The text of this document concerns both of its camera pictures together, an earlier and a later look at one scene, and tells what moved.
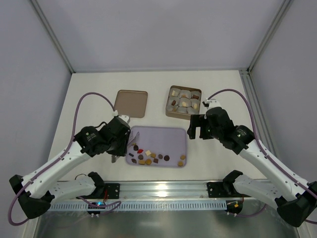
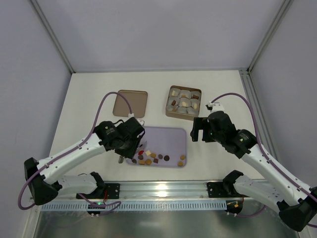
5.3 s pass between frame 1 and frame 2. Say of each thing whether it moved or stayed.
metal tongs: moved
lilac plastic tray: stayed
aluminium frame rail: stayed
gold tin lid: stayed
